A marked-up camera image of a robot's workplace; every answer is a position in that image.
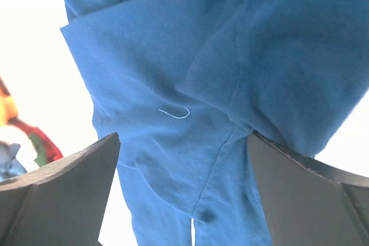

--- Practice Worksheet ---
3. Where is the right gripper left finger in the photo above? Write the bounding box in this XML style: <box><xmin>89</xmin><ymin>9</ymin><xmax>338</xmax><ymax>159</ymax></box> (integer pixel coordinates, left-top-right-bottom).
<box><xmin>1</xmin><ymin>133</ymin><xmax>121</xmax><ymax>246</ymax></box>

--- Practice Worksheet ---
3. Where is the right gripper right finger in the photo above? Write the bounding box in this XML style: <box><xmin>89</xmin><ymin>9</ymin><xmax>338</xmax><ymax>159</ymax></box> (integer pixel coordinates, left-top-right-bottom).
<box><xmin>247</xmin><ymin>131</ymin><xmax>368</xmax><ymax>246</ymax></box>

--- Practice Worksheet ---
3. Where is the dark blue t shirt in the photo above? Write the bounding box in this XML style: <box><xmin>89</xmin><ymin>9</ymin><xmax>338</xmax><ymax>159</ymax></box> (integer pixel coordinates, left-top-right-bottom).
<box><xmin>61</xmin><ymin>0</ymin><xmax>368</xmax><ymax>245</ymax></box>

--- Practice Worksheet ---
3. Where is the folded green t shirt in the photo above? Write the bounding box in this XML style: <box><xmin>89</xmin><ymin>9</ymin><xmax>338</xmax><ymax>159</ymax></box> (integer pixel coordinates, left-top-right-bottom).
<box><xmin>28</xmin><ymin>133</ymin><xmax>48</xmax><ymax>167</ymax></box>

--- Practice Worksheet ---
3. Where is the folded red t shirt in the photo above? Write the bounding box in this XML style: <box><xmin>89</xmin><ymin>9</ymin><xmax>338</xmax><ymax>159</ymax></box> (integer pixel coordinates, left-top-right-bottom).
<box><xmin>8</xmin><ymin>118</ymin><xmax>63</xmax><ymax>164</ymax></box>

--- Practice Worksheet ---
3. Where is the folded light blue t shirt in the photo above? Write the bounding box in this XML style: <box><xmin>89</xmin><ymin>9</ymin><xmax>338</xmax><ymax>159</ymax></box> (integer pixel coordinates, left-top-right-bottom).
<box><xmin>1</xmin><ymin>141</ymin><xmax>27</xmax><ymax>181</ymax></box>

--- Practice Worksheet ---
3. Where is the orange plastic basket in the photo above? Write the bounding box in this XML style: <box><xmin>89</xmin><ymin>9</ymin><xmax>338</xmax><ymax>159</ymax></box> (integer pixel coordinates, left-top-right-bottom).
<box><xmin>1</xmin><ymin>80</ymin><xmax>18</xmax><ymax>126</ymax></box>

